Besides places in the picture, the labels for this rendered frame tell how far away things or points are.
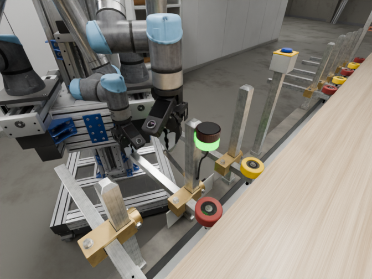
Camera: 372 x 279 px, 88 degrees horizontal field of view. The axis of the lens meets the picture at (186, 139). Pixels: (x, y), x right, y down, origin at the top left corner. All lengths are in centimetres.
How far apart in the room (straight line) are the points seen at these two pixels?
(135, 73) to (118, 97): 34
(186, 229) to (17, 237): 143
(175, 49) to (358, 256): 64
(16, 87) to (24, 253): 116
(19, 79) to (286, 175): 113
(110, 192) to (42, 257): 139
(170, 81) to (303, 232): 52
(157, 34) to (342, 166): 76
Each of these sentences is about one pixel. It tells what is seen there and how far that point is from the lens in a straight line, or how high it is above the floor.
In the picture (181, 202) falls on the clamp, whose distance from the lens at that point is 64.
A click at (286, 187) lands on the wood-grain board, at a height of 90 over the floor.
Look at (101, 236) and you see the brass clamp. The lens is 51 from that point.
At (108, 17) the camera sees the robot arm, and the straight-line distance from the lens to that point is 58.
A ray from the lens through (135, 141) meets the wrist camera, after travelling 72.
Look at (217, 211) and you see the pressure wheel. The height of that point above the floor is 91.
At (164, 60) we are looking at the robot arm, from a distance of 45.
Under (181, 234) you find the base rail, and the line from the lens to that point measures 78.
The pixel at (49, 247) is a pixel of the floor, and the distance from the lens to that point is 179.
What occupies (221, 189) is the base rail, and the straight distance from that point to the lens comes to 90.
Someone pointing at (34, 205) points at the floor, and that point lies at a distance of 209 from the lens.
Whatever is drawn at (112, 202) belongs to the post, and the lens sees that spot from 43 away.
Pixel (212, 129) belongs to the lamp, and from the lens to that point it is 46.
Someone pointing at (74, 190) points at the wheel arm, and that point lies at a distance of 63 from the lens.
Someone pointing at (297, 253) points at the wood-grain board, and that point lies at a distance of 60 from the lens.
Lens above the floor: 140
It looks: 38 degrees down
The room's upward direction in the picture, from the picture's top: straight up
